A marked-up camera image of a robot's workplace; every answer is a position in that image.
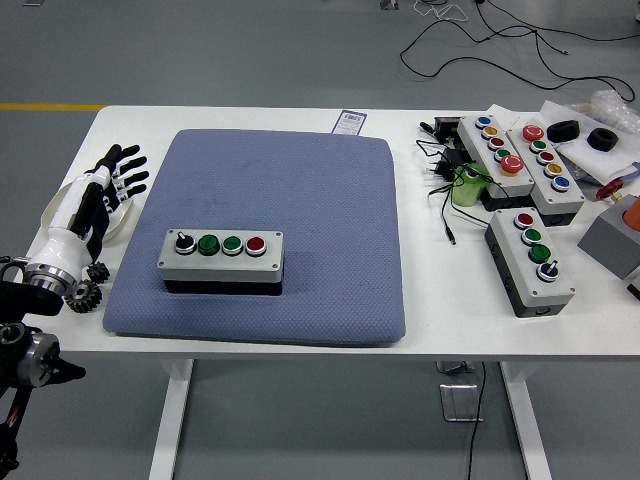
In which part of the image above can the black floor cable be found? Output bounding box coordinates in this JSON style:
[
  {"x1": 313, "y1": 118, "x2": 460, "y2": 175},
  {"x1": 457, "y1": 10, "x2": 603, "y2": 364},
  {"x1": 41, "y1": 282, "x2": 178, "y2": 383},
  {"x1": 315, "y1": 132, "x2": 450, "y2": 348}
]
[{"x1": 398, "y1": 0, "x2": 640, "y2": 104}]

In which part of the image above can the blue-grey padded mat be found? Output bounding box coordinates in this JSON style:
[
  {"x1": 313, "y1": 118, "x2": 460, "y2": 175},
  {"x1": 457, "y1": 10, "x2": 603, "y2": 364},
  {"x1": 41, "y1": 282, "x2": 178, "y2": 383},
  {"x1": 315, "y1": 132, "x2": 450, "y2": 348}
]
[{"x1": 102, "y1": 128, "x2": 407, "y2": 349}]

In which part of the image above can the metal floor plate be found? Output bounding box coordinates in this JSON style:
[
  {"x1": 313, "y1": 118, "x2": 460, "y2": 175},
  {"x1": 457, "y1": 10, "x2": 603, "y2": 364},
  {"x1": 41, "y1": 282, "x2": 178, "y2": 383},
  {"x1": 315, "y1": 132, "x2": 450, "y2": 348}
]
[{"x1": 439, "y1": 383, "x2": 485, "y2": 423}]

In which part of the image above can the black adapter block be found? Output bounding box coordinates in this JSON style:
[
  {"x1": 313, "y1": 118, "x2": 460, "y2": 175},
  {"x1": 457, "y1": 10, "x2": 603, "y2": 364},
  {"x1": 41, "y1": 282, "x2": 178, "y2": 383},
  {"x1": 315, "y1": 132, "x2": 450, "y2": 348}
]
[{"x1": 442, "y1": 146, "x2": 474, "y2": 167}]

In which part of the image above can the red valve handle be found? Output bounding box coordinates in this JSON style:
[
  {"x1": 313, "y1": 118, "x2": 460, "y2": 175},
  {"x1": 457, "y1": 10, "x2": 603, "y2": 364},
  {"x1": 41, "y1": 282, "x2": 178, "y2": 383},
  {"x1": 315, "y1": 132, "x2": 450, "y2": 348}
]
[{"x1": 597, "y1": 179, "x2": 626, "y2": 202}]

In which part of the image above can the black round foam ring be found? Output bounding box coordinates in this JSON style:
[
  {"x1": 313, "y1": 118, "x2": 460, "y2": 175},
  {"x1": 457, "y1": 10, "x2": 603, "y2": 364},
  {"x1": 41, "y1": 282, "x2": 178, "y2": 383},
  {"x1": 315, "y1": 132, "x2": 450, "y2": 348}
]
[{"x1": 586, "y1": 128, "x2": 620, "y2": 151}]

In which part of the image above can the purple-edged label card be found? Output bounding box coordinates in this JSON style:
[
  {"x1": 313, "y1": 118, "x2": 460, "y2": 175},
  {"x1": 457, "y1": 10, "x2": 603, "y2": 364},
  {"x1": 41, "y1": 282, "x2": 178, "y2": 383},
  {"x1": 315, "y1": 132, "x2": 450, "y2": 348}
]
[{"x1": 332, "y1": 109, "x2": 369, "y2": 135}]

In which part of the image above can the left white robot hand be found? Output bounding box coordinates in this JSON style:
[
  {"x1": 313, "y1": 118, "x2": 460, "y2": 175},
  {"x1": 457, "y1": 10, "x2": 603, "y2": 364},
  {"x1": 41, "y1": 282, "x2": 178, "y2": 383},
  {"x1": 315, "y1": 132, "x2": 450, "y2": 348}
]
[{"x1": 30, "y1": 143, "x2": 151, "y2": 281}]

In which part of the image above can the grey four-button control box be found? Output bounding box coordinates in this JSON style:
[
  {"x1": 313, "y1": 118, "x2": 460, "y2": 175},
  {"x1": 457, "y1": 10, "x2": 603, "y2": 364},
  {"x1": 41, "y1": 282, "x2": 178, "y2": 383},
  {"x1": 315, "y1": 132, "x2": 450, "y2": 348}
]
[
  {"x1": 483, "y1": 207, "x2": 576, "y2": 319},
  {"x1": 157, "y1": 228, "x2": 285, "y2": 296}
]

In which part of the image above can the white foam sheet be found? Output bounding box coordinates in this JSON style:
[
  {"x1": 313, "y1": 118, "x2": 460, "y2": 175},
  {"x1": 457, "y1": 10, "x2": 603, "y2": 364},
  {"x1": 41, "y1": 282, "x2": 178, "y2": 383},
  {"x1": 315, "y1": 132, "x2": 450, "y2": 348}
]
[{"x1": 539, "y1": 99, "x2": 640, "y2": 186}]

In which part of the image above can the black oval foam ring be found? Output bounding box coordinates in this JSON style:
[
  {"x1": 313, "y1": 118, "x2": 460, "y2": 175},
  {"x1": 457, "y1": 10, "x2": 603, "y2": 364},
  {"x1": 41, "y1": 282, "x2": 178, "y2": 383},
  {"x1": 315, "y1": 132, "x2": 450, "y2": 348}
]
[{"x1": 546, "y1": 119, "x2": 581, "y2": 144}]

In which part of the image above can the grey block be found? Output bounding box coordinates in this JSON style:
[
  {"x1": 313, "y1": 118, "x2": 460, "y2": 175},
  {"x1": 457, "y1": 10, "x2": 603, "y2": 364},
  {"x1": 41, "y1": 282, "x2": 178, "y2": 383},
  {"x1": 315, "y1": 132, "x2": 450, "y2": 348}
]
[{"x1": 577, "y1": 193, "x2": 640, "y2": 281}]

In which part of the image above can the black electronic module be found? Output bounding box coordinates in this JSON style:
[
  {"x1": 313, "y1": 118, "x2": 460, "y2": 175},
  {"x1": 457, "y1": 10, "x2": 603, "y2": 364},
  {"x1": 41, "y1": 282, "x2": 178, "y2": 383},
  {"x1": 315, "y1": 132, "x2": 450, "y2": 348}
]
[{"x1": 432, "y1": 116, "x2": 464, "y2": 144}]

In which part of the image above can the five-button box with mushroom button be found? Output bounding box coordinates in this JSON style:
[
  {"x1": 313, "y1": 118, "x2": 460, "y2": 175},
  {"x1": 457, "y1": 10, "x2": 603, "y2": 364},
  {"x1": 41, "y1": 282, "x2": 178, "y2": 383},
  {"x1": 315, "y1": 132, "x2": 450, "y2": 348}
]
[{"x1": 456, "y1": 114, "x2": 537, "y2": 211}]

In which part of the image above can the large black bevel gear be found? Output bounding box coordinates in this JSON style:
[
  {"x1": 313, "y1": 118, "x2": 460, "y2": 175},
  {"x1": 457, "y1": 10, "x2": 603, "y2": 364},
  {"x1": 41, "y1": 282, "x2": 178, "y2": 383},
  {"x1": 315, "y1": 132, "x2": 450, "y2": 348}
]
[{"x1": 64, "y1": 279, "x2": 104, "y2": 315}]

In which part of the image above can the clear bubble wrap bag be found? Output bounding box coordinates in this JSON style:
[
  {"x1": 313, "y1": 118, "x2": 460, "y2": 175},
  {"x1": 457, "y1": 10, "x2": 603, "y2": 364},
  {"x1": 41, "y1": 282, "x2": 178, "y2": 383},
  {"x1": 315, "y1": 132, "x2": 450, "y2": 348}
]
[{"x1": 569, "y1": 89, "x2": 640, "y2": 134}]

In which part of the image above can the black cable under table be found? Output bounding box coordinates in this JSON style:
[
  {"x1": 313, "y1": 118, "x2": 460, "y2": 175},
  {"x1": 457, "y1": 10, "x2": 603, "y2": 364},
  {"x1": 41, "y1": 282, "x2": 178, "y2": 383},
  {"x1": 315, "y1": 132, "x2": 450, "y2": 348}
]
[{"x1": 467, "y1": 362, "x2": 487, "y2": 480}]

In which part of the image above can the black power plug with cord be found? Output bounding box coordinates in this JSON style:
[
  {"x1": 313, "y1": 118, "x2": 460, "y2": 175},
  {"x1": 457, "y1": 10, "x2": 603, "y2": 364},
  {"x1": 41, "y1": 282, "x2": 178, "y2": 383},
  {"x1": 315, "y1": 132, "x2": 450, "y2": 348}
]
[{"x1": 415, "y1": 138, "x2": 496, "y2": 247}]

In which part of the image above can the white table leg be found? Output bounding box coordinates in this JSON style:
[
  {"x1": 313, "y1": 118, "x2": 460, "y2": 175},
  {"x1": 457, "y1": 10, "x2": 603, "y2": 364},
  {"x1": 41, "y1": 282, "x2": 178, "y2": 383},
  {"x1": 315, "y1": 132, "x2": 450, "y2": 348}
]
[
  {"x1": 148, "y1": 358, "x2": 195, "y2": 480},
  {"x1": 499, "y1": 360, "x2": 554, "y2": 480}
]

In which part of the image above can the orange cylinder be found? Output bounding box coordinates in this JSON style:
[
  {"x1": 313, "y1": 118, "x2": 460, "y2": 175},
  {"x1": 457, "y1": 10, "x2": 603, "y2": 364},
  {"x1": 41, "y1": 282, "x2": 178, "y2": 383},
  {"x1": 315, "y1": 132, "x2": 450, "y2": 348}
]
[{"x1": 621, "y1": 194, "x2": 640, "y2": 229}]

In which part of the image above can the white packet with blue stripe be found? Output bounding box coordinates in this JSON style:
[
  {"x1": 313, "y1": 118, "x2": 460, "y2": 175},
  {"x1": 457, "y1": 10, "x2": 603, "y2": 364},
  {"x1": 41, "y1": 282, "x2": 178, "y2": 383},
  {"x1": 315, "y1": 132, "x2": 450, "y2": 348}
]
[{"x1": 612, "y1": 162, "x2": 640, "y2": 184}]

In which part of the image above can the white floor cable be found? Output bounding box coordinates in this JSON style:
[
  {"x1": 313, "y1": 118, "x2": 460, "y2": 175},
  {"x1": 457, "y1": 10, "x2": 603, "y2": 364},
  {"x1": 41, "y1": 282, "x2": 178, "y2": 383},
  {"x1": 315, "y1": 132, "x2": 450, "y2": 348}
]
[{"x1": 414, "y1": 0, "x2": 471, "y2": 22}]

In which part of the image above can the five-button box with red stop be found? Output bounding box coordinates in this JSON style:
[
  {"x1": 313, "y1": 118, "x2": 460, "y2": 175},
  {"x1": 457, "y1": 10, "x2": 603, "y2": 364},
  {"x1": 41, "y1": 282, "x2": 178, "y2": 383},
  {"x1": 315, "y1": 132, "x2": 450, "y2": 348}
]
[{"x1": 505, "y1": 122, "x2": 587, "y2": 227}]

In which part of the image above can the beige shallow dish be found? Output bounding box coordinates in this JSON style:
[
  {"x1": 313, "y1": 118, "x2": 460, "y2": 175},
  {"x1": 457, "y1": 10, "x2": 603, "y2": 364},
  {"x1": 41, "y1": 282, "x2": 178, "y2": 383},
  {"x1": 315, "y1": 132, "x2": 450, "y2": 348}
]
[{"x1": 40, "y1": 180, "x2": 141, "y2": 246}]

